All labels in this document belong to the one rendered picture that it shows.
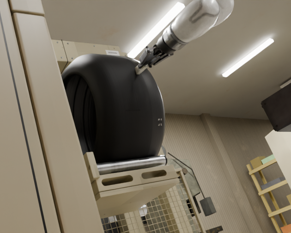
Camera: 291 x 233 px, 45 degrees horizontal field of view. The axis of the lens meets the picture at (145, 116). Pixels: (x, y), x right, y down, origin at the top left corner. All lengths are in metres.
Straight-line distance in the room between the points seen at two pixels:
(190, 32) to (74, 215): 0.88
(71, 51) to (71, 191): 1.65
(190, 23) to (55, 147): 0.82
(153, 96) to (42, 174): 1.05
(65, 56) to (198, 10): 1.01
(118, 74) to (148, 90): 0.14
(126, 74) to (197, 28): 0.38
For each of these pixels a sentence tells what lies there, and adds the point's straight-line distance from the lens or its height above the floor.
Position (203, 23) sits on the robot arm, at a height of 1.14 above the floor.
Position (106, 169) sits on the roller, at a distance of 1.31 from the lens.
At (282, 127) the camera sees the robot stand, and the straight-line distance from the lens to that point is 0.42.
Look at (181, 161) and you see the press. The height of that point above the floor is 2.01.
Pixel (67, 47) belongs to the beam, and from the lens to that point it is 2.04.
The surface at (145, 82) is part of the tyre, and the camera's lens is 1.44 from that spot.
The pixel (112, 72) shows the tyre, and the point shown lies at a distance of 1.39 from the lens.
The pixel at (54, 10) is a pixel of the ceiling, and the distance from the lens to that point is 4.66.
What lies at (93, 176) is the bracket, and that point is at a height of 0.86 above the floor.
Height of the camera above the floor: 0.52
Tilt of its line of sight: 22 degrees up
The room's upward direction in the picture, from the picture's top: 20 degrees counter-clockwise
